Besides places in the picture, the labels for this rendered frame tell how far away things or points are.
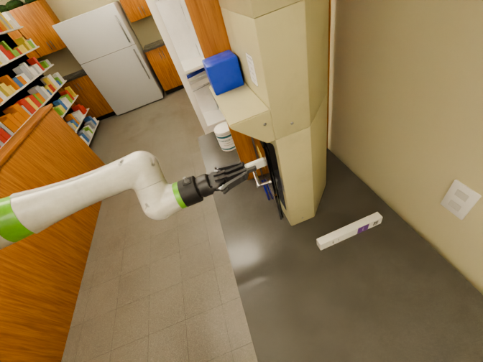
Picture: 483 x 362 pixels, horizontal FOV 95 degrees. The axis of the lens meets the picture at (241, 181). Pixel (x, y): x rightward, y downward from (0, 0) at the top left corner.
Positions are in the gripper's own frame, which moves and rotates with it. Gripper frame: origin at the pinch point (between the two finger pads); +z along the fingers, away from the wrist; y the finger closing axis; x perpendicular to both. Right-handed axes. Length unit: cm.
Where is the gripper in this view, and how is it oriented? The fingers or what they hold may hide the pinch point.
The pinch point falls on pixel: (255, 164)
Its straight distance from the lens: 75.3
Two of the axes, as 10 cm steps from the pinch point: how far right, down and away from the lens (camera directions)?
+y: -2.8, -6.3, 7.2
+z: 9.3, -3.7, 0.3
